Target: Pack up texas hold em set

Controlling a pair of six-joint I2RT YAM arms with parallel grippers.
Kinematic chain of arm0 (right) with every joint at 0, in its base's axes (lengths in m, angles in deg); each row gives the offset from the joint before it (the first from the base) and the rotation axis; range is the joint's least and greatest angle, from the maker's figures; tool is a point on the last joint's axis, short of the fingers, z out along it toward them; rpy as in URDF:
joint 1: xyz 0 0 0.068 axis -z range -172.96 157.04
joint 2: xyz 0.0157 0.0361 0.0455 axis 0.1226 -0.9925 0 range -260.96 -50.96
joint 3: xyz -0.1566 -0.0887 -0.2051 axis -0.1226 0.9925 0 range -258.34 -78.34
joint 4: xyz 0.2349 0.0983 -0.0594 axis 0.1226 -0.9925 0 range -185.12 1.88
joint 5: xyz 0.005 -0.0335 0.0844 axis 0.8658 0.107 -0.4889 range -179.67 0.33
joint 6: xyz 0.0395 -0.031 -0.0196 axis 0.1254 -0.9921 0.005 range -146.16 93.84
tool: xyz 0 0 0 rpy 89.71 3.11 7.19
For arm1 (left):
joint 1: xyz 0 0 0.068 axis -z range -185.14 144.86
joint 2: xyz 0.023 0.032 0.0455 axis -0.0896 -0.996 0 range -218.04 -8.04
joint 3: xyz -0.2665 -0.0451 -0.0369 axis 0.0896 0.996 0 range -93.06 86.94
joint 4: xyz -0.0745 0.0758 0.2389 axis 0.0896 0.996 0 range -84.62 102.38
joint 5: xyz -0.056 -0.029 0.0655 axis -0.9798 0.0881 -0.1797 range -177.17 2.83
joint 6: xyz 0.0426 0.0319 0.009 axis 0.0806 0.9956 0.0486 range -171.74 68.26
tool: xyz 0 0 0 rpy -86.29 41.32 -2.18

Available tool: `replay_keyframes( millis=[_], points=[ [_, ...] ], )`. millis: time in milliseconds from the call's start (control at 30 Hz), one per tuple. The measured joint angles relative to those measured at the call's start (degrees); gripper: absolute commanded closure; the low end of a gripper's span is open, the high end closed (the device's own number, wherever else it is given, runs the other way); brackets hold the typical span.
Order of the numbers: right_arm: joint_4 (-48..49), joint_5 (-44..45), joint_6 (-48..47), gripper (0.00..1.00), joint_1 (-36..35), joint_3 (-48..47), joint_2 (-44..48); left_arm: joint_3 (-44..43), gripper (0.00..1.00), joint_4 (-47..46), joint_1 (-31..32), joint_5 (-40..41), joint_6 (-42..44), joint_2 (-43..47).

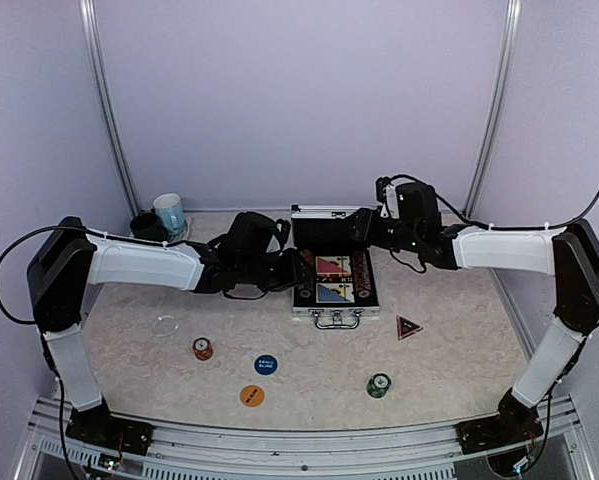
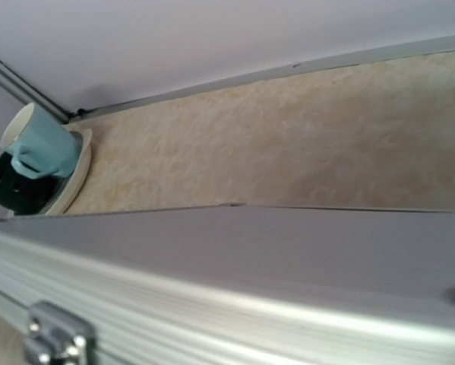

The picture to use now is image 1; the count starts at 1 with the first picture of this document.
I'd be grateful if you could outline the green poker chip stack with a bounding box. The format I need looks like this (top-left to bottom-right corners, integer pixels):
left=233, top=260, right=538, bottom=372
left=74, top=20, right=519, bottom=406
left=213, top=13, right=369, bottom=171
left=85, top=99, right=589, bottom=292
left=366, top=373, right=392, bottom=399

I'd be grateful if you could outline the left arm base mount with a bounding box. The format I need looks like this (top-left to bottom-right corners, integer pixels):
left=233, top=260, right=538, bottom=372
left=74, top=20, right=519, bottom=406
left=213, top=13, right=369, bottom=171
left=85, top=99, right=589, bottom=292
left=66, top=416, right=154, bottom=456

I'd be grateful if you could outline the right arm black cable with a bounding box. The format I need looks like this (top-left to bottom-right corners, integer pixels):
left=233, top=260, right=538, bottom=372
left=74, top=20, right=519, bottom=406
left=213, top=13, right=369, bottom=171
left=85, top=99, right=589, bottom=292
left=428, top=174, right=599, bottom=236

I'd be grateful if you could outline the aluminium post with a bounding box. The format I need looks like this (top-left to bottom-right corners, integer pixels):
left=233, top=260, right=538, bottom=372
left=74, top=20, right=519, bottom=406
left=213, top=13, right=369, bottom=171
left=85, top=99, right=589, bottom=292
left=463, top=0, right=522, bottom=218
left=79, top=0, right=142, bottom=216

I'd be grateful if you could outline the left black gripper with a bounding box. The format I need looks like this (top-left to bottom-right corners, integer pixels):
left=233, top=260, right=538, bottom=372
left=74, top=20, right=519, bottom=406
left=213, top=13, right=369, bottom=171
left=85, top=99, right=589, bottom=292
left=239, top=247, right=318, bottom=293

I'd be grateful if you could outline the white round coaster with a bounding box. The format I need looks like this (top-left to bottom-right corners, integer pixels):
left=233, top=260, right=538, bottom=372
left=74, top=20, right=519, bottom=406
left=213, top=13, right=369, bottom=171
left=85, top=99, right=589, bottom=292
left=134, top=224, right=189, bottom=243

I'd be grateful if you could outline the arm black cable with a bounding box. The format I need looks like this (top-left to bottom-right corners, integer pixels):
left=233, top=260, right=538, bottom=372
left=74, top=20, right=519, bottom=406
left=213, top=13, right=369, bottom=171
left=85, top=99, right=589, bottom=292
left=428, top=174, right=599, bottom=236
left=0, top=225, right=180, bottom=326

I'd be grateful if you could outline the light blue mug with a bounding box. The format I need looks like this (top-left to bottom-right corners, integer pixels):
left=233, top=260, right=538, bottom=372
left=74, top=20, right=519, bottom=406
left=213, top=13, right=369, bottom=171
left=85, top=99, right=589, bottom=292
left=153, top=193, right=185, bottom=235

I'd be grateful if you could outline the blue small blind button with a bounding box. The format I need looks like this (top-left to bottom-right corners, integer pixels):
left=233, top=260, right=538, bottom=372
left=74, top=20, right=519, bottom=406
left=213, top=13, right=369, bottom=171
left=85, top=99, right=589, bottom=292
left=254, top=354, right=278, bottom=376

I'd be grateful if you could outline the dark green mug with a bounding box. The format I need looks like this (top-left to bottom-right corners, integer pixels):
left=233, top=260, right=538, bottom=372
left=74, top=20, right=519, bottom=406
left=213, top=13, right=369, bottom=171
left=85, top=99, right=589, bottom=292
left=130, top=212, right=169, bottom=242

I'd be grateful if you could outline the left aluminium post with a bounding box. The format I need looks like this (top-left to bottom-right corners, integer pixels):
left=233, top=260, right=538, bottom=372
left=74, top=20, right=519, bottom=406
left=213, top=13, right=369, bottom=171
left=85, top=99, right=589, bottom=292
left=79, top=0, right=142, bottom=216

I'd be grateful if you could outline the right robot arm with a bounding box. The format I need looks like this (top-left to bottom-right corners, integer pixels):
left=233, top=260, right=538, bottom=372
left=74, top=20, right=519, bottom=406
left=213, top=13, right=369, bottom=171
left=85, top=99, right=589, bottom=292
left=349, top=175, right=599, bottom=444

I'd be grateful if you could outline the orange poker chip stack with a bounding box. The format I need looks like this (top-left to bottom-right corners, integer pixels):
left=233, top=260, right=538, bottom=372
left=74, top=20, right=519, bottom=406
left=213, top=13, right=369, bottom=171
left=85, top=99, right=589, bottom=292
left=192, top=337, right=213, bottom=361

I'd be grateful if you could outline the aluminium poker case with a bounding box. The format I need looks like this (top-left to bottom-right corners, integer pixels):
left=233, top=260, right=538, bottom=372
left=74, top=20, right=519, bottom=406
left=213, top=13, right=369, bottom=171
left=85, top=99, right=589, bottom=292
left=291, top=205, right=380, bottom=331

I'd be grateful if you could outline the black triangular dealer button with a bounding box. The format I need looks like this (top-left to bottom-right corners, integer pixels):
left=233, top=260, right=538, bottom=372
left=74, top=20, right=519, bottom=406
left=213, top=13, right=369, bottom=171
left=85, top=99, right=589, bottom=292
left=396, top=315, right=423, bottom=341

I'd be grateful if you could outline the right aluminium post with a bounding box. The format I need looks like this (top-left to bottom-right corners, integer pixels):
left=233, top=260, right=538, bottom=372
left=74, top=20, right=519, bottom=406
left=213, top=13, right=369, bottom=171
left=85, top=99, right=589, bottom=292
left=463, top=0, right=522, bottom=218

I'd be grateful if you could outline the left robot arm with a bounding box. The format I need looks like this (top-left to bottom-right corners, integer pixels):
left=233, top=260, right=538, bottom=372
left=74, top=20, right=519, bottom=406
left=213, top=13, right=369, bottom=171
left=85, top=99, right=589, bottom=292
left=27, top=212, right=315, bottom=445

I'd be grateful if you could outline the aluminium front rail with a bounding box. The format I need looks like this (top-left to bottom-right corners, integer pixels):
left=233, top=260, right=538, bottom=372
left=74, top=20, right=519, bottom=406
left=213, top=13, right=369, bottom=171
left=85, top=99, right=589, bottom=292
left=18, top=394, right=595, bottom=480

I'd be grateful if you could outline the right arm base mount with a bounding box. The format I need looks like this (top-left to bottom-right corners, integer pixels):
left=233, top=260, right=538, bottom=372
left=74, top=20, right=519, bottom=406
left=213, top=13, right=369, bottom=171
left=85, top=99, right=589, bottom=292
left=455, top=415, right=544, bottom=455

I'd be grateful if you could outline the red playing card deck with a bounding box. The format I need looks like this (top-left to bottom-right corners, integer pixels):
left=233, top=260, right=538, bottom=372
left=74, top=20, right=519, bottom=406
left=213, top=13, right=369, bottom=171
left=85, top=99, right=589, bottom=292
left=316, top=256, right=352, bottom=278

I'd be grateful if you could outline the brown chip row in case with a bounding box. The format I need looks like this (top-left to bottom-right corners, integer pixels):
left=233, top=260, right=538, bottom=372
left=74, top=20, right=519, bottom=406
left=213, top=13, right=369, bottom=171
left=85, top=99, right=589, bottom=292
left=352, top=251, right=372, bottom=298

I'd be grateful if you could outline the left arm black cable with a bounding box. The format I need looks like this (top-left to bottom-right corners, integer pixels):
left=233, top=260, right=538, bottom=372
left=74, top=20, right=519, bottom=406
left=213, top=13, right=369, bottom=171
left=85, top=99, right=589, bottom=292
left=0, top=225, right=180, bottom=326

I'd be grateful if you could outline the orange big blind button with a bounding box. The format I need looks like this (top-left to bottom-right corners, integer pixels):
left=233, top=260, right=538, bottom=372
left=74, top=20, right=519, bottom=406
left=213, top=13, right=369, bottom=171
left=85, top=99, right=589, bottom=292
left=239, top=385, right=265, bottom=408

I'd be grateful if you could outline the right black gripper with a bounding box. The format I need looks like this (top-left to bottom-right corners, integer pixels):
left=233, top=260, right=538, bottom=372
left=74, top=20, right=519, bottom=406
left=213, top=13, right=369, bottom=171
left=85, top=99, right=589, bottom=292
left=342, top=206, right=421, bottom=252

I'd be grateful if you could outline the clear round disc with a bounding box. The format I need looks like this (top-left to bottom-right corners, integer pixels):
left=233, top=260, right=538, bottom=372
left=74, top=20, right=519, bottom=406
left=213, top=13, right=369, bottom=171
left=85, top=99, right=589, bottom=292
left=152, top=315, right=179, bottom=338

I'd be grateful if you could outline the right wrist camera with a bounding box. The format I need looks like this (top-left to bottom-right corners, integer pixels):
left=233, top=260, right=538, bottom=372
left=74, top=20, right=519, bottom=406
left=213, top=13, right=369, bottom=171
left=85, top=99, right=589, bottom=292
left=375, top=177, right=401, bottom=220

